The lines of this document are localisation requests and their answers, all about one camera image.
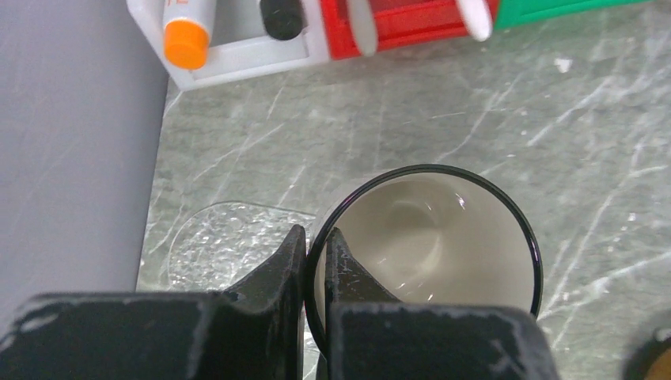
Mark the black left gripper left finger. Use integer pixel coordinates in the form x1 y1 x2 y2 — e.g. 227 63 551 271
1 225 306 379

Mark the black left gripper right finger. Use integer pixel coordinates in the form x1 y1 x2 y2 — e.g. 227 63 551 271
324 229 559 379

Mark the white enamel mug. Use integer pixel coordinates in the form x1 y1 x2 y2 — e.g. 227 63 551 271
304 164 544 351

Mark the toothpaste tube orange cap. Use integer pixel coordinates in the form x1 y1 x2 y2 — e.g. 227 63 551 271
162 0 217 70

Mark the grey toothbrush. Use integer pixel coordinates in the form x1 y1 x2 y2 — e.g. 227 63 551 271
346 0 378 56

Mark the cream toothbrush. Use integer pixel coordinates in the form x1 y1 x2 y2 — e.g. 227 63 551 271
456 0 493 42

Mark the white plastic bin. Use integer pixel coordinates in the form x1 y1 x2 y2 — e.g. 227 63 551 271
127 0 331 91

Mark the red bin with toothbrushes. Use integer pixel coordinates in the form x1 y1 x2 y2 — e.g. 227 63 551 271
320 0 502 61

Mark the green plastic bin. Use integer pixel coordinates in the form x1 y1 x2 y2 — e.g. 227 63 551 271
494 0 641 29

